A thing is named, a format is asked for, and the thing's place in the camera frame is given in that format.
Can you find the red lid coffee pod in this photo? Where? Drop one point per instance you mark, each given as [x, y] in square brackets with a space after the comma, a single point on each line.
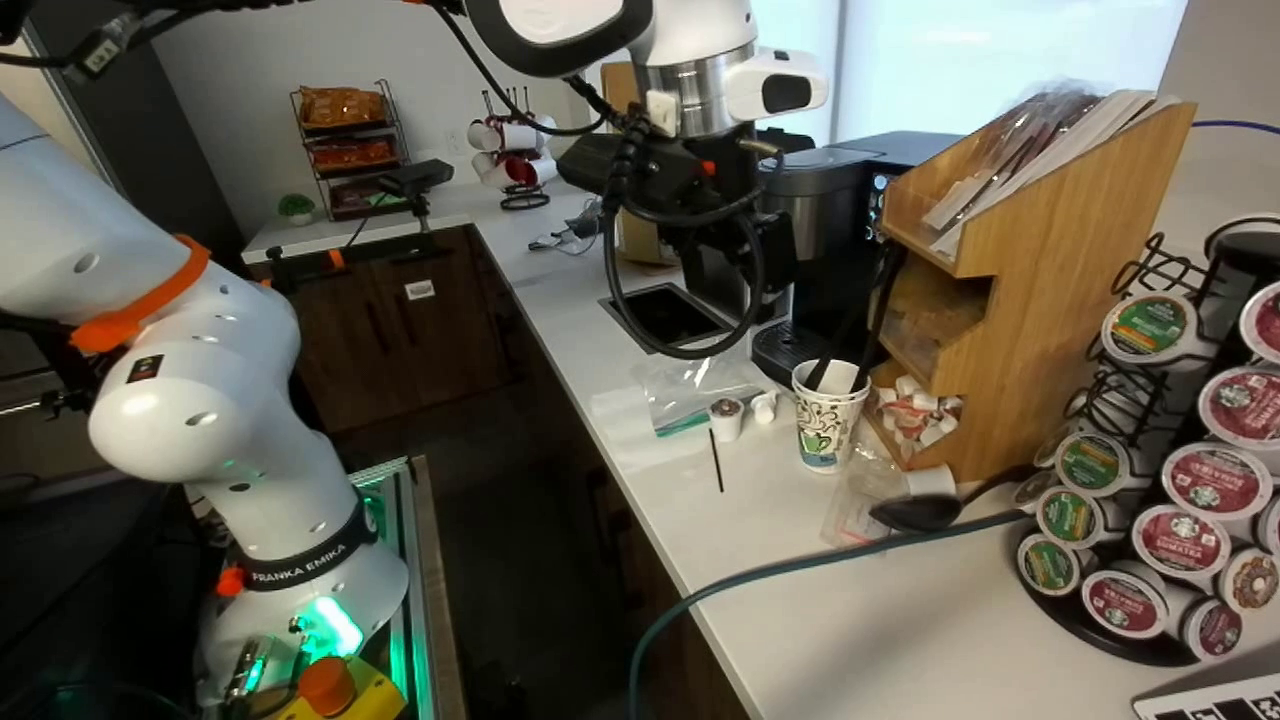
[1267, 326]
[1127, 600]
[1241, 404]
[1178, 545]
[1216, 629]
[1213, 482]

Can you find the yellow emergency stop button box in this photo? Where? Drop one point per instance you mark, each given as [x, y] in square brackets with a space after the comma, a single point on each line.
[326, 686]

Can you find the black grey coffee machine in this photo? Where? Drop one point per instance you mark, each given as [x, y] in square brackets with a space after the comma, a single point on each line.
[842, 225]

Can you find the patterned paper coffee cup stack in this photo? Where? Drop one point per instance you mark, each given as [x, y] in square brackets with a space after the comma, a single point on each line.
[825, 426]

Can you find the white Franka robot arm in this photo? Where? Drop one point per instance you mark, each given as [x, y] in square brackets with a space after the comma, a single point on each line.
[203, 402]

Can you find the green lid coffee pod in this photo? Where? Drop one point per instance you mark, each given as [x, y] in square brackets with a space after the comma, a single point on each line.
[1067, 518]
[1045, 565]
[1148, 328]
[1091, 466]

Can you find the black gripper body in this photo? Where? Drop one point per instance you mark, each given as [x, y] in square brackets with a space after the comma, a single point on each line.
[706, 187]

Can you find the loose coffee pod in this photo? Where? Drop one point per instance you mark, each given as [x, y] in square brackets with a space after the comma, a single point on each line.
[724, 421]

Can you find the white red mug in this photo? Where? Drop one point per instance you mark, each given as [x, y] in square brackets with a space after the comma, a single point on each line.
[500, 136]
[512, 170]

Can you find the foil tea packets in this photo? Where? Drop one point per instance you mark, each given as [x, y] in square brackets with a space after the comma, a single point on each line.
[1013, 146]

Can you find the green lit robot base stand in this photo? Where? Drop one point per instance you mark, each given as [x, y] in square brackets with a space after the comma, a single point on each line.
[386, 532]

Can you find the small clear plastic bag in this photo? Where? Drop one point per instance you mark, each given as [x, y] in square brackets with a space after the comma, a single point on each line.
[855, 502]

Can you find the small green white item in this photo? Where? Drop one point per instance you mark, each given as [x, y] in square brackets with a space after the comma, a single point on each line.
[298, 210]

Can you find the dark wood base cabinet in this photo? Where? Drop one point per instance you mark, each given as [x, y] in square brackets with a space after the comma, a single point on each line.
[403, 345]

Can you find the black plastic spoon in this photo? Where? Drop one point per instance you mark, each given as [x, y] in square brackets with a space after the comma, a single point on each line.
[922, 514]

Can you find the loose white creamer cup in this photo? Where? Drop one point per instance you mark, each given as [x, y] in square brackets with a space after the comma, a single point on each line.
[765, 411]

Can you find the clear zip bag green seal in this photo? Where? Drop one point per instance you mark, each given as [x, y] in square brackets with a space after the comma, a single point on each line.
[681, 402]

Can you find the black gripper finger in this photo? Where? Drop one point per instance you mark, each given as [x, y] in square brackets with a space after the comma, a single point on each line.
[703, 286]
[759, 273]

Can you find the bright window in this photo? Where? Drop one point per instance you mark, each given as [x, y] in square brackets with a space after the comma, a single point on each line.
[935, 53]

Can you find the small creamer cup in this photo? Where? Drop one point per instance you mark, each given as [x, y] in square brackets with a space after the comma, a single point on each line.
[922, 430]
[905, 391]
[941, 411]

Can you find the bamboo wooden condiment organizer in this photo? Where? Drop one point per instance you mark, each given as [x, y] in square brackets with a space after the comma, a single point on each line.
[1042, 306]

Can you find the black camera on tripod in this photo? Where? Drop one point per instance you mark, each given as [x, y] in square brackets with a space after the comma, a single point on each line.
[419, 179]

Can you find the brown lid coffee pod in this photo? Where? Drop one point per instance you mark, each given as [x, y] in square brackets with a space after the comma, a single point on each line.
[1250, 581]

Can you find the thin black stir stick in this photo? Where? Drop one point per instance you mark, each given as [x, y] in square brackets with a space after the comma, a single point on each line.
[718, 460]

